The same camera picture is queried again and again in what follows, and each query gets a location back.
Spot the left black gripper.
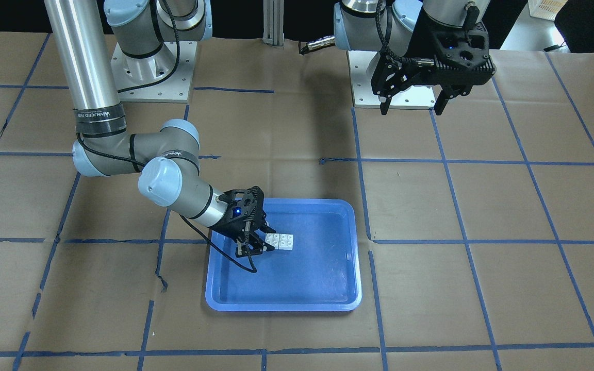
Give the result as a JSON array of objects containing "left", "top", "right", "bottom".
[{"left": 371, "top": 15, "right": 497, "bottom": 115}]

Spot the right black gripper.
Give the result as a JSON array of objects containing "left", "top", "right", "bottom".
[{"left": 210, "top": 187, "right": 277, "bottom": 258}]

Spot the white building block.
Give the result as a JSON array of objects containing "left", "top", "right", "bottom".
[
  {"left": 265, "top": 233, "right": 283, "bottom": 249},
  {"left": 277, "top": 234, "right": 294, "bottom": 251}
]

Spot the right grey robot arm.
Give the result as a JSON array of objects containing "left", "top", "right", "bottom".
[{"left": 45, "top": 1, "right": 351, "bottom": 257}]

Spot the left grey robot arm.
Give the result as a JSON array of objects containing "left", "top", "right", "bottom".
[{"left": 334, "top": 1, "right": 497, "bottom": 115}]

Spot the blue plastic tray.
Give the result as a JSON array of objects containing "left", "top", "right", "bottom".
[{"left": 205, "top": 199, "right": 362, "bottom": 312}]

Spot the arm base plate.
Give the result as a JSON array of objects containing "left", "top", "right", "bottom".
[
  {"left": 348, "top": 51, "right": 436, "bottom": 110},
  {"left": 111, "top": 41, "right": 198, "bottom": 104}
]

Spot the aluminium frame post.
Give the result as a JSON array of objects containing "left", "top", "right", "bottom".
[{"left": 262, "top": 0, "right": 285, "bottom": 48}]

